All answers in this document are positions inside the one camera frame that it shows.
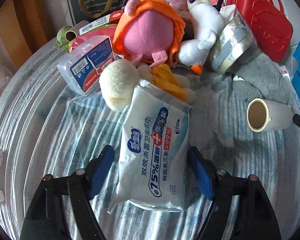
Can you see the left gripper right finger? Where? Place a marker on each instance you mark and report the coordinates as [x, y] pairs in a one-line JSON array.
[[254, 218]]

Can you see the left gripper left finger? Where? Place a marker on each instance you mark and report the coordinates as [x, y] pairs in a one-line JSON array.
[[46, 219]]

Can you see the white lint roller refill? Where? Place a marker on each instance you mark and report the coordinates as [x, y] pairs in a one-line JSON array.
[[265, 115]]

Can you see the white wet wipes pack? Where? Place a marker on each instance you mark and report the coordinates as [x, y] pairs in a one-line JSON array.
[[153, 153]]

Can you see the white duck plush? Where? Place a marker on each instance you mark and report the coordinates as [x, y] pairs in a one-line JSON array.
[[207, 23]]

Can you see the orange dress pig plush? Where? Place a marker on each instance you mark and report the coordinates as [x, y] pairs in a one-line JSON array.
[[150, 31]]

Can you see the grey plush toy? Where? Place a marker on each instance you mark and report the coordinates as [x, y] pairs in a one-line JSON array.
[[259, 78]]

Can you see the red bear suitcase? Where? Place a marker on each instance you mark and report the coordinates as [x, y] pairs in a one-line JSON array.
[[269, 25]]

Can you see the cream yellow plush toy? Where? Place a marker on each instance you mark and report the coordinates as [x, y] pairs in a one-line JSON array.
[[118, 80]]

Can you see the clear cotton swab box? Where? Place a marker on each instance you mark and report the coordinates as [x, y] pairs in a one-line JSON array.
[[82, 67]]

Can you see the pink pouch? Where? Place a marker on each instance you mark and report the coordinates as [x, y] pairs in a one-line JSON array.
[[106, 30]]

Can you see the white red ointment box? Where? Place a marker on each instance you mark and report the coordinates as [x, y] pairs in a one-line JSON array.
[[112, 18]]

